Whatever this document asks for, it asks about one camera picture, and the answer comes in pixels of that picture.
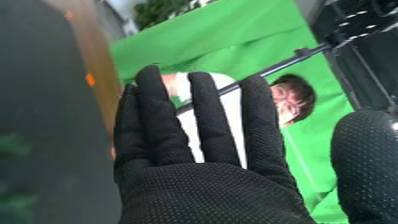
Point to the green plant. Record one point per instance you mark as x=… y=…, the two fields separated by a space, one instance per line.
x=160 y=11

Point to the dark mat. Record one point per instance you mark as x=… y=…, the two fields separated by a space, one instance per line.
x=46 y=100

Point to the black metal frame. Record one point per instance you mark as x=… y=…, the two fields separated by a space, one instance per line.
x=378 y=60

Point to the black stand pole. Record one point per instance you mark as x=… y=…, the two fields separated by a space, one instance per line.
x=284 y=65

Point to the person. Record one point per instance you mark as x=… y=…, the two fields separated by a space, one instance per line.
x=288 y=100

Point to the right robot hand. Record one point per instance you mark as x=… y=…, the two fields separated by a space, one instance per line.
x=201 y=193

